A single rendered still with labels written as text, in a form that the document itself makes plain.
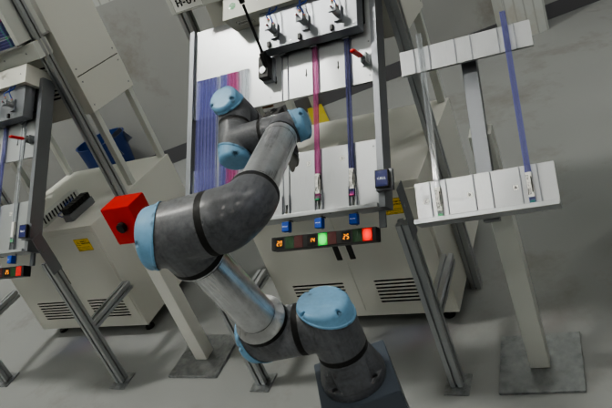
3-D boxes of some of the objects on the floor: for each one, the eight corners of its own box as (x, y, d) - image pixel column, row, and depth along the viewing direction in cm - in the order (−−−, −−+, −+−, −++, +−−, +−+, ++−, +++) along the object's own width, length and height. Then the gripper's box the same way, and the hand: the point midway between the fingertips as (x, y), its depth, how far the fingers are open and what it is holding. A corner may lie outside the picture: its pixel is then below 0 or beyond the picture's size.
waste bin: (157, 170, 503) (129, 116, 484) (152, 189, 468) (122, 131, 449) (108, 189, 504) (78, 136, 484) (100, 209, 469) (67, 153, 449)
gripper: (238, 150, 159) (280, 188, 175) (268, 144, 155) (308, 184, 171) (242, 121, 163) (283, 161, 179) (272, 115, 159) (311, 157, 175)
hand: (294, 161), depth 176 cm, fingers closed
